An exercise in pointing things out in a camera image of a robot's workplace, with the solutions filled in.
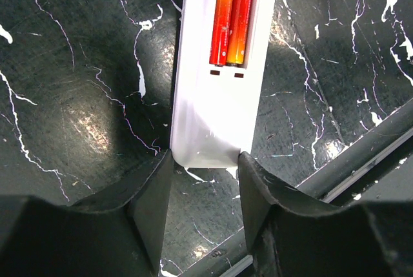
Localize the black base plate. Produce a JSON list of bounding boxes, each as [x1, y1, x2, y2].
[[186, 102, 412, 276]]

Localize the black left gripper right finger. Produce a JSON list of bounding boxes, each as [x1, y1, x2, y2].
[[238, 152, 412, 276]]

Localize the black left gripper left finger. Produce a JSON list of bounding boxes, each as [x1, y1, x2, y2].
[[1, 150, 174, 276]]

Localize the orange yellow battery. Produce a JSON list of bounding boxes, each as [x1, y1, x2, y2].
[[227, 0, 252, 65]]

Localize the white remote orange batteries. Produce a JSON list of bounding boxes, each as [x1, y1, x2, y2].
[[170, 0, 275, 168]]

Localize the red orange battery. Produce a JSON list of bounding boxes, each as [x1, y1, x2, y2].
[[210, 0, 233, 66]]

